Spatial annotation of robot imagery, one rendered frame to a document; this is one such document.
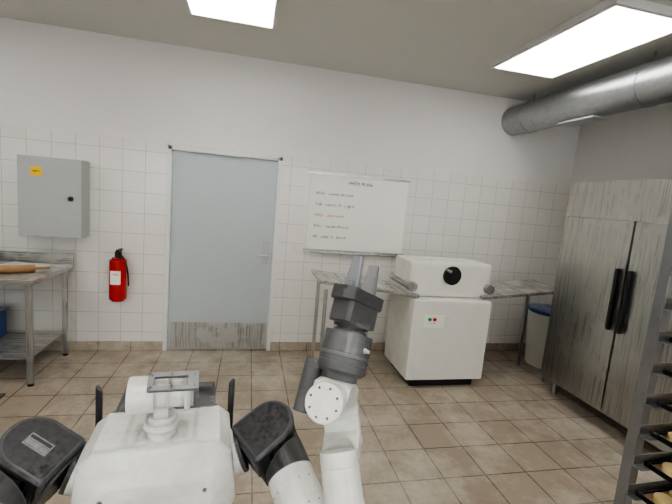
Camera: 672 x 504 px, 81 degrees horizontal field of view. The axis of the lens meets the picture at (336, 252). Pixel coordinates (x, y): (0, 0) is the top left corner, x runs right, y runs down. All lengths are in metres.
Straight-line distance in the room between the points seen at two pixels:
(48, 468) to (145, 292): 3.61
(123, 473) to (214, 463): 0.15
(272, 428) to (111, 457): 0.28
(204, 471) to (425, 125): 4.22
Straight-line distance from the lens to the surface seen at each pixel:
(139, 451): 0.85
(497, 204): 5.06
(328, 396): 0.68
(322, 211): 4.24
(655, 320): 1.38
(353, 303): 0.70
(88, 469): 0.86
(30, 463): 0.90
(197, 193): 4.24
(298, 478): 0.84
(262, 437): 0.87
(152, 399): 0.81
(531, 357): 5.22
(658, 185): 3.80
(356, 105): 4.42
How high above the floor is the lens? 1.70
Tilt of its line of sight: 8 degrees down
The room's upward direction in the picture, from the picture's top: 5 degrees clockwise
